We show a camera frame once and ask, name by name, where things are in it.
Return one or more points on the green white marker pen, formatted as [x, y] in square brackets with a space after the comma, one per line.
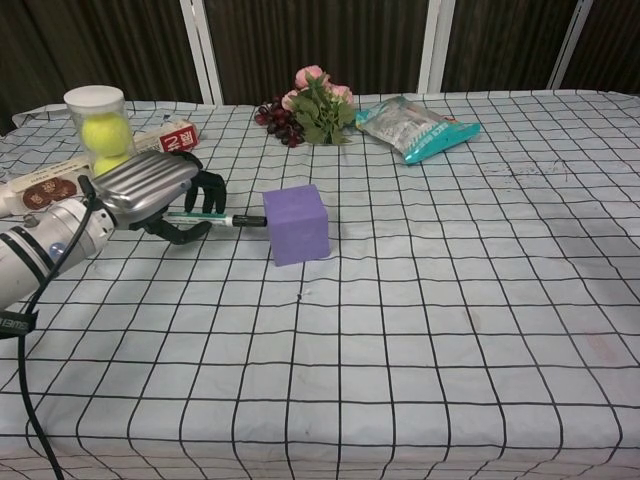
[200, 218]

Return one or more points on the clear tennis ball tube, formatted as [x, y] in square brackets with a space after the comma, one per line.
[97, 107]

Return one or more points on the pink artificial flower bouquet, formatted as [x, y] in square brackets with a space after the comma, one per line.
[320, 110]

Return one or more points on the purple foam cube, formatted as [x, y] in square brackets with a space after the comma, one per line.
[300, 225]

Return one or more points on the white red toothpaste box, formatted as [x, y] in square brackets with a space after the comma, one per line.
[170, 140]

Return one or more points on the white partition frame post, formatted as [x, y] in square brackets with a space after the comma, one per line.
[202, 50]
[435, 45]
[572, 45]

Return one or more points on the white black checkered tablecloth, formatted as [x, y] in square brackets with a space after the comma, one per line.
[400, 325]

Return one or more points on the yellow tennis ball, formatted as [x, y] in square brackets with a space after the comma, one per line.
[106, 134]
[111, 164]

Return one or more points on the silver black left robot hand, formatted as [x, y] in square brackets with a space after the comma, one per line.
[145, 182]

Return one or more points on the teal clear snack bag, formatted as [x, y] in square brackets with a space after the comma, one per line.
[420, 130]

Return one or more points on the dark red plastic grapes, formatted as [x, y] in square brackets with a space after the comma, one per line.
[280, 122]

